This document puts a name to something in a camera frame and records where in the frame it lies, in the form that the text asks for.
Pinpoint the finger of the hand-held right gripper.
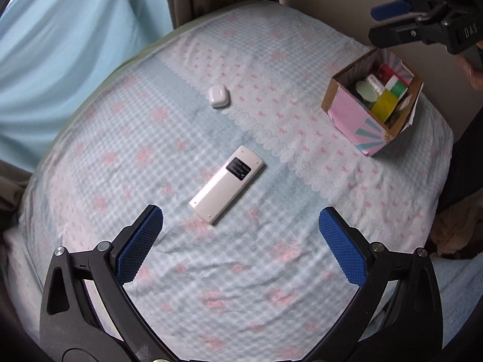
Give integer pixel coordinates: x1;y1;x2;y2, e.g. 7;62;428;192
370;0;414;22
367;21;428;49

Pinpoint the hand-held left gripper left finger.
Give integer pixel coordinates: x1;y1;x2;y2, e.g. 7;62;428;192
40;204;178;362

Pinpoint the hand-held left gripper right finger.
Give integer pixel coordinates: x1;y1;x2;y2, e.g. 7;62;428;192
310;206;443;362

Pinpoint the pink and white carton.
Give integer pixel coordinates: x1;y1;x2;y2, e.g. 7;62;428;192
375;64;397;85

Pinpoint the white bottle green label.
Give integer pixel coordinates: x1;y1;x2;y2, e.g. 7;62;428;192
385;75;410;99

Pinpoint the round tin green lid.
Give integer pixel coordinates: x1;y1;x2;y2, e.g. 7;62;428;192
355;81;380;109

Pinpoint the yellow tape roll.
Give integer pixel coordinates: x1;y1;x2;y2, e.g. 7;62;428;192
370;91;401;123

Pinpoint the pink cardboard box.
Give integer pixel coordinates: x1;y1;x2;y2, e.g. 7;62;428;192
321;47;425;157

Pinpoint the white remote control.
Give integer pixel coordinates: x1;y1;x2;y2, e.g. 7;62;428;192
189;145;264;224

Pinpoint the person's right hand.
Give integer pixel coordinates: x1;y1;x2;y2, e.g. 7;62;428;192
456;44;483;92

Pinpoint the checked floral bedsheet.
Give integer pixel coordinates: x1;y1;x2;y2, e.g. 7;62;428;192
5;0;453;362

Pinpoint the white earbud case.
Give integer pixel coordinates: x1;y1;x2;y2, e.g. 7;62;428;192
209;86;225;109

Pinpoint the light blue hanging cloth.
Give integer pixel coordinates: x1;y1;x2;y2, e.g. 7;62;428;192
0;0;176;172

